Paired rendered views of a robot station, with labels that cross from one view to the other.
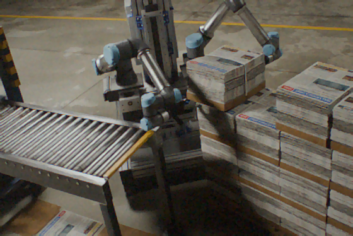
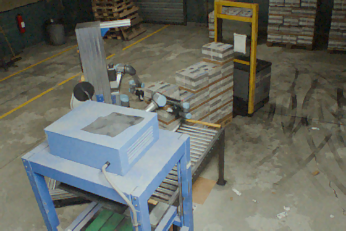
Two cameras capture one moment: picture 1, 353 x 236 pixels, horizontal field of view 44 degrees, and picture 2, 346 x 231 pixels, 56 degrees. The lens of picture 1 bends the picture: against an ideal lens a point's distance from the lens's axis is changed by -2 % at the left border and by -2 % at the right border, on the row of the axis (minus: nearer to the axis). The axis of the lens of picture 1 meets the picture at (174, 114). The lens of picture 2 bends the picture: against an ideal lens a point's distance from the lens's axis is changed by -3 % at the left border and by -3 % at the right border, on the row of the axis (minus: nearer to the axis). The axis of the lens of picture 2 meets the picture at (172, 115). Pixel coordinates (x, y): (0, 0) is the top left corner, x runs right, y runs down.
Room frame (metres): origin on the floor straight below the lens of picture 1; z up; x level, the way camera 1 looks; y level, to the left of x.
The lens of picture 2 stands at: (2.46, 3.58, 2.80)
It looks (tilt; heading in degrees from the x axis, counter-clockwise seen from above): 29 degrees down; 266
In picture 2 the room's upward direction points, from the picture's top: 4 degrees counter-clockwise
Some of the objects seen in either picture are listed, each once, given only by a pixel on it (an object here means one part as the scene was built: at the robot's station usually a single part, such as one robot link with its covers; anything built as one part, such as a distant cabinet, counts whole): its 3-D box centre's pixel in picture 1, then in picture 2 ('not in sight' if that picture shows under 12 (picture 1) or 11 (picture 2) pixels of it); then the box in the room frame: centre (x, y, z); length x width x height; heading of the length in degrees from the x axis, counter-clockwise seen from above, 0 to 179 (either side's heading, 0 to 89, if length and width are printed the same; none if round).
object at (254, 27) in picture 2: not in sight; (252, 62); (0.85, -1.13, 0.97); 0.09 x 0.09 x 1.75; 39
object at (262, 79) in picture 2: not in sight; (246, 83); (0.77, -1.62, 0.40); 0.69 x 0.55 x 0.80; 129
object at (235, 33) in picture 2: not in sight; (235, 39); (1.04, -1.40, 1.27); 0.57 x 0.01 x 0.65; 129
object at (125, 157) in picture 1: (130, 153); (203, 123); (1.88, 0.25, 0.81); 0.43 x 0.03 x 0.02; 147
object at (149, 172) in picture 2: not in sight; (107, 152); (2.80, 1.65, 1.50); 0.94 x 0.68 x 0.10; 147
